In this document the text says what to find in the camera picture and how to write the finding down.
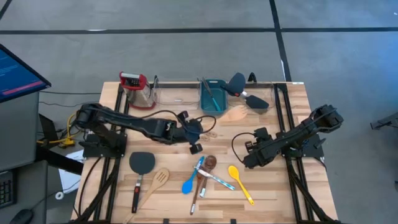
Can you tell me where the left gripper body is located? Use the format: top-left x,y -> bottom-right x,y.
172,110 -> 205,156

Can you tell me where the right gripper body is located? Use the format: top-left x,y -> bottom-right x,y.
242,126 -> 277,170

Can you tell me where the yellow plastic spoon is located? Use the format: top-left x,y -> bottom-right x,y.
228,165 -> 255,207

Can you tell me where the wooden spork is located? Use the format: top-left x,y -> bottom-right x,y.
217,105 -> 249,123

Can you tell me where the knife with patterned blue handle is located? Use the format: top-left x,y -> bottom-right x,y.
194,166 -> 236,191

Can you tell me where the blue plastic spoon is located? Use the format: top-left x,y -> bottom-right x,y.
181,156 -> 206,195

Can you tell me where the long dark wooden spoon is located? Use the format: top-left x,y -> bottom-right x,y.
189,169 -> 208,216

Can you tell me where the teal plastic bin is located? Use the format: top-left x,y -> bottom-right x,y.
200,78 -> 228,116

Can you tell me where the clear plastic bin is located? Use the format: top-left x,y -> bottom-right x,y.
226,81 -> 277,110
154,79 -> 201,112

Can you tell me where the short dark wooden spoon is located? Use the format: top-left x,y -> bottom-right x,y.
198,154 -> 218,198

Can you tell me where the slotted wooden spoon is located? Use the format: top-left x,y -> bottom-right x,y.
123,168 -> 170,224

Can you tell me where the white paper sheet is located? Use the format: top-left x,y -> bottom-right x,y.
58,149 -> 85,194

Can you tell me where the grey chair leg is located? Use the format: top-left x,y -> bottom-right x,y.
369,111 -> 398,131

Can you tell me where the black desk leg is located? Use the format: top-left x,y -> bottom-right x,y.
35,113 -> 85,175

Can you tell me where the monitor with blue screen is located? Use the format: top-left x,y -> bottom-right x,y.
0,43 -> 52,104

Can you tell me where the black computer mouse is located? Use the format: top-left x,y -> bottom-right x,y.
9,208 -> 34,224

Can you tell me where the black keyboard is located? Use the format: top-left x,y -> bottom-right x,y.
0,172 -> 17,208

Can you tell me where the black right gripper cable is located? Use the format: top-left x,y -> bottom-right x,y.
231,132 -> 259,164

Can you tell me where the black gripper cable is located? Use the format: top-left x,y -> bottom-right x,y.
136,109 -> 218,135
231,132 -> 259,164

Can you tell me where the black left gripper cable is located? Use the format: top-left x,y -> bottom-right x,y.
136,109 -> 218,135

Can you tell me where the black table edge rail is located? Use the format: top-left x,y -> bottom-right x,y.
157,82 -> 203,88

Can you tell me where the steel box grater red handle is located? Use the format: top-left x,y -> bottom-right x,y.
119,71 -> 157,111

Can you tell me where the thick black cable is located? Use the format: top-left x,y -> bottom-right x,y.
77,157 -> 103,218

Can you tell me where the yellow cable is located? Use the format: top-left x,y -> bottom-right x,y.
36,111 -> 90,149

